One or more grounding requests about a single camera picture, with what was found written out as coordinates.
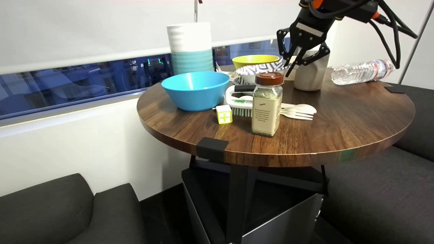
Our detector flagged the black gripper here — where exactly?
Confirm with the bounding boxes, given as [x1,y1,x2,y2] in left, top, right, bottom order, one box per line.
[276,0,337,78]

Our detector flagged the yellow-green bowl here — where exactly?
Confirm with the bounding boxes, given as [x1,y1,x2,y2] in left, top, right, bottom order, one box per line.
[232,54,280,70]

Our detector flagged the blue plastic bowl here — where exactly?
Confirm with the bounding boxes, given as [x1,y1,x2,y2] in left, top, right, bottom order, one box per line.
[161,71,231,112]

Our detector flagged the grey ceramic cup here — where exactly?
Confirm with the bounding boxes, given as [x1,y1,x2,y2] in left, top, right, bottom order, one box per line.
[293,50,330,92]

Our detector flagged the white plastic spoon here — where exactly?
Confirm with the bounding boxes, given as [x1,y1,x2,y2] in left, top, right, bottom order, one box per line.
[281,103,317,115]

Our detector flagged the spice jar with brown lid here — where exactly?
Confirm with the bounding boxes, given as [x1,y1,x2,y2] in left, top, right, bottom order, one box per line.
[251,72,284,138]

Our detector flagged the clear plastic water bottle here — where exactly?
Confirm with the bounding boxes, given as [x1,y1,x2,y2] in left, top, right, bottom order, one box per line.
[331,59,395,86]

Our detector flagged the white plastic fork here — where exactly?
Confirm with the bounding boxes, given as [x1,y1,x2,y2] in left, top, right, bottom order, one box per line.
[280,110,314,121]

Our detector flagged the white scrub brush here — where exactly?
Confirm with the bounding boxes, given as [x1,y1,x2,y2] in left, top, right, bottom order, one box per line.
[223,84,257,118]

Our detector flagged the yellow and white cube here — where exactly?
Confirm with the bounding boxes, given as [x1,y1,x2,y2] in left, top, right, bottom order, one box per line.
[216,104,234,125]

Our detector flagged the white and teal ribbed container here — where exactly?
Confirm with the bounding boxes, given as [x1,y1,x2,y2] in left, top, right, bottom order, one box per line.
[166,22,215,76]

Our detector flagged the stand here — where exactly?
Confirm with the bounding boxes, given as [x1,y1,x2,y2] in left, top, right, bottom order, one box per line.
[397,0,434,85]

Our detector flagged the white roller blind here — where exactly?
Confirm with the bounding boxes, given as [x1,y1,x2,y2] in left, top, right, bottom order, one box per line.
[0,0,339,76]

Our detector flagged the window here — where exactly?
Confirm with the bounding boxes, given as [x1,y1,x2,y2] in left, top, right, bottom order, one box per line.
[0,38,292,120]

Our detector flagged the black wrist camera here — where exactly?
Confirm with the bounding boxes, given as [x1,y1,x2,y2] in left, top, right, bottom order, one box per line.
[325,0,379,23]

